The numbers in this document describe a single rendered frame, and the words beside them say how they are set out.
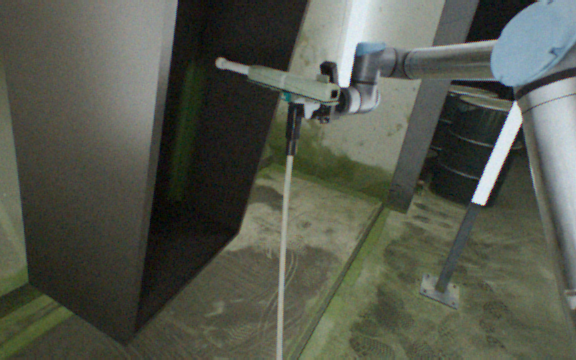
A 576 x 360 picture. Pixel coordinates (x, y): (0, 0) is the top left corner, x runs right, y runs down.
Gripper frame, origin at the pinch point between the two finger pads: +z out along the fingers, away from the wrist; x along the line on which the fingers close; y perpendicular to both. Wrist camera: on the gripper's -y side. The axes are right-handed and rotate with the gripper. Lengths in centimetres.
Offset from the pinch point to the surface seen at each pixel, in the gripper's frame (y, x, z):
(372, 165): 76, 61, -170
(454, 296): 108, -36, -117
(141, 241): 30, 1, 40
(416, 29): -26, 56, -169
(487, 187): 40, -30, -110
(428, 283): 109, -22, -115
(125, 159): 11.2, 1.8, 41.9
